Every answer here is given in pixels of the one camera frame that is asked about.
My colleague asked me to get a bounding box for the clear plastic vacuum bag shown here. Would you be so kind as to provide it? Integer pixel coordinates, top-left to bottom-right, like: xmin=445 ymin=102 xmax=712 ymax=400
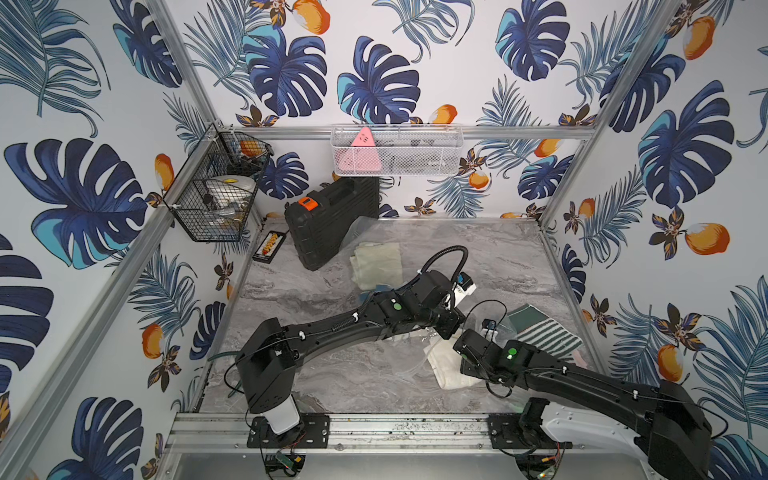
xmin=314 ymin=220 xmax=533 ymax=413

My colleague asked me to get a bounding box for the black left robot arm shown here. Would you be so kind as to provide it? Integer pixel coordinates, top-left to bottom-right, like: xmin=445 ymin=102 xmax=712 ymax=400
xmin=234 ymin=245 xmax=474 ymax=435

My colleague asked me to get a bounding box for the small black orange box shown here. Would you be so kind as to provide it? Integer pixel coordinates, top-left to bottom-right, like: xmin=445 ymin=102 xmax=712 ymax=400
xmin=252 ymin=230 xmax=287 ymax=264

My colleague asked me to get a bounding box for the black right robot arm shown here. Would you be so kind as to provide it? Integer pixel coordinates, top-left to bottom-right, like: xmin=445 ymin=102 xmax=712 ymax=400
xmin=453 ymin=330 xmax=714 ymax=479

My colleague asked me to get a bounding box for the black wire basket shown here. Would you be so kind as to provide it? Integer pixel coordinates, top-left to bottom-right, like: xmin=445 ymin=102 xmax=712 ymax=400
xmin=163 ymin=124 xmax=274 ymax=243

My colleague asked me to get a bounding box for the cream and teal towel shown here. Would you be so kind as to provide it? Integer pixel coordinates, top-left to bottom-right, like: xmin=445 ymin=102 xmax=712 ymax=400
xmin=359 ymin=291 xmax=385 ymax=308

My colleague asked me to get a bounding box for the clear wall-mounted tray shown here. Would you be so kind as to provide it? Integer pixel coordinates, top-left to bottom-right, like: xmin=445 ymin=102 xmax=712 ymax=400
xmin=330 ymin=124 xmax=464 ymax=177

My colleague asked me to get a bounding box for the green striped folded towel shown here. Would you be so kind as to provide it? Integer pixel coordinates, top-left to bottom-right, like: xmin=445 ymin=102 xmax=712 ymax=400
xmin=506 ymin=305 xmax=583 ymax=361

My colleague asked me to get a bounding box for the pink triangle object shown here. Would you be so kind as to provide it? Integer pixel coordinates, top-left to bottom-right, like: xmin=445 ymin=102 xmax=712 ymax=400
xmin=334 ymin=127 xmax=383 ymax=176

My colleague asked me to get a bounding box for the white towel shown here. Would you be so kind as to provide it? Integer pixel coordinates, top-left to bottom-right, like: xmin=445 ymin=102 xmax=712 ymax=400
xmin=424 ymin=337 xmax=481 ymax=391

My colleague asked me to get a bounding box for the aluminium front rail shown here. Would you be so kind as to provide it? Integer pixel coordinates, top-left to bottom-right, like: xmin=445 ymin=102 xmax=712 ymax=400
xmin=164 ymin=411 xmax=655 ymax=455

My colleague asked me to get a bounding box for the black plastic tool case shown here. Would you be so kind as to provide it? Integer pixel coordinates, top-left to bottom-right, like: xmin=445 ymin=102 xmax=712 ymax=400
xmin=284 ymin=177 xmax=380 ymax=271

